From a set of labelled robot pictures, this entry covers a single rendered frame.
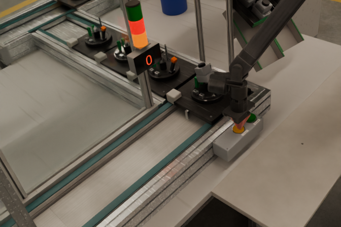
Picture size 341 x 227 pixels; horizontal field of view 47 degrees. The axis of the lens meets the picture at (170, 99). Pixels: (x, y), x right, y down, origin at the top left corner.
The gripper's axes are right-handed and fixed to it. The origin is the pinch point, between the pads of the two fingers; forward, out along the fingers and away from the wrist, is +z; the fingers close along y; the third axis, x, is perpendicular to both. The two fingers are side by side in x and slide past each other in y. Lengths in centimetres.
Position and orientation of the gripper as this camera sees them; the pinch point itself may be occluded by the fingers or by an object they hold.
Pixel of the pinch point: (239, 126)
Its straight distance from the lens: 142.2
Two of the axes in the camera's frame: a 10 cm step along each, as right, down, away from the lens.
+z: 1.2, 7.7, 6.2
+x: 7.0, 3.8, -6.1
